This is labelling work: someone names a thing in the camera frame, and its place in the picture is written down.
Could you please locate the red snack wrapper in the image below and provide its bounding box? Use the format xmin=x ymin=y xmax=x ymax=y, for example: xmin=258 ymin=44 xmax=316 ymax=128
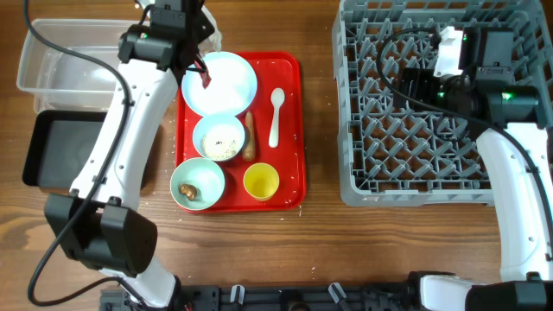
xmin=194 ymin=60 xmax=212 ymax=89

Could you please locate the large light blue plate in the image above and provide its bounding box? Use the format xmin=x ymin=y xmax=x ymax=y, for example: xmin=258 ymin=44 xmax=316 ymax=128
xmin=181 ymin=52 xmax=257 ymax=117

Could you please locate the light blue bowl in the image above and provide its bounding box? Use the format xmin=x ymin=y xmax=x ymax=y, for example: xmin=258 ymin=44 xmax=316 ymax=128
xmin=192 ymin=114 xmax=245 ymax=162

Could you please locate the white plastic spoon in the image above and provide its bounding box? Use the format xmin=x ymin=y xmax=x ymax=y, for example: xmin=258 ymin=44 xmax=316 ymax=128
xmin=268 ymin=88 xmax=285 ymax=148

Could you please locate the pale green bowl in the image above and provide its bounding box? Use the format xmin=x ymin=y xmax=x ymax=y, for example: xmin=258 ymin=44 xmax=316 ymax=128
xmin=170 ymin=157 xmax=226 ymax=212

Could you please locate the brown food scrap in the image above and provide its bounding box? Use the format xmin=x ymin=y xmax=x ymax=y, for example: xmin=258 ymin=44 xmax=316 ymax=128
xmin=179 ymin=183 xmax=198 ymax=201

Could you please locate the yellow plastic cup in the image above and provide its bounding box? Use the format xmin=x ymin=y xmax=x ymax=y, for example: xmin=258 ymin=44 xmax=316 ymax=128
xmin=243 ymin=162 xmax=280 ymax=201

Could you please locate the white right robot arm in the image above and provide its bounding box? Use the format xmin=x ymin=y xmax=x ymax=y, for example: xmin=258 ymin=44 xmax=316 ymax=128
xmin=394 ymin=67 xmax=552 ymax=310

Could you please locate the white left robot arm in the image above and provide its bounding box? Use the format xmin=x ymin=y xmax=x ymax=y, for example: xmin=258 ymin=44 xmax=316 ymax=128
xmin=45 ymin=1 xmax=220 ymax=310

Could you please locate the grey dishwasher rack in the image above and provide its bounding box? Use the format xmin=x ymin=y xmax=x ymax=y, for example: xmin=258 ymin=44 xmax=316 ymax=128
xmin=332 ymin=0 xmax=552 ymax=206

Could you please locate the black waste tray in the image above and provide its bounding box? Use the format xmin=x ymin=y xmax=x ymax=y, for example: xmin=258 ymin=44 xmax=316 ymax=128
xmin=22 ymin=110 xmax=106 ymax=189

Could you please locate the red serving tray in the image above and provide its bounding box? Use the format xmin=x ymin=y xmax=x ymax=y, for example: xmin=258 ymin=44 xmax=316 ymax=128
xmin=171 ymin=51 xmax=307 ymax=214

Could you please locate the clear plastic bin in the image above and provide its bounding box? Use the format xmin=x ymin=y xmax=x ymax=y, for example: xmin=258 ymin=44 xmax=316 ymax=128
xmin=16 ymin=19 xmax=134 ymax=113

